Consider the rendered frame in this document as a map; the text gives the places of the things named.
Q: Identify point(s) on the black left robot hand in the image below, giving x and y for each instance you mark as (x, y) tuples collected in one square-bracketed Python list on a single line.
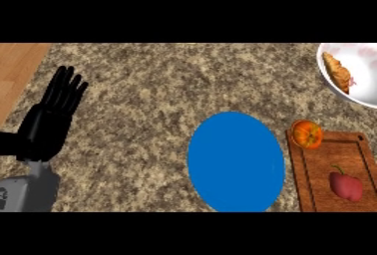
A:
[(46, 124)]

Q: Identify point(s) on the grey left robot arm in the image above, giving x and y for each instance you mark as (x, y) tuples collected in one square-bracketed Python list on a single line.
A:
[(34, 189)]

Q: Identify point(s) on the blue bowl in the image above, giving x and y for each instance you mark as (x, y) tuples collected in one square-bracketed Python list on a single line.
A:
[(236, 162)]

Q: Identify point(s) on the golden brown croissant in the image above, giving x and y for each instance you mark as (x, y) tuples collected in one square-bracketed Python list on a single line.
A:
[(339, 71)]

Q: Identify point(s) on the white plate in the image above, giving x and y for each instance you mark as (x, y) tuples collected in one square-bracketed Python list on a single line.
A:
[(361, 83)]

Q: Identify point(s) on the orange pumpkin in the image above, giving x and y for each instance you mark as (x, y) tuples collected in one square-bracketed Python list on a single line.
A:
[(307, 134)]

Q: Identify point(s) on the brown wooden cutting board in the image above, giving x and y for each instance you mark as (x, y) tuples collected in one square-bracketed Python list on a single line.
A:
[(339, 172)]

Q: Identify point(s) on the red bell pepper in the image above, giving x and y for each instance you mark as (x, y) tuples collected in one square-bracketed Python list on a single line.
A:
[(346, 186)]

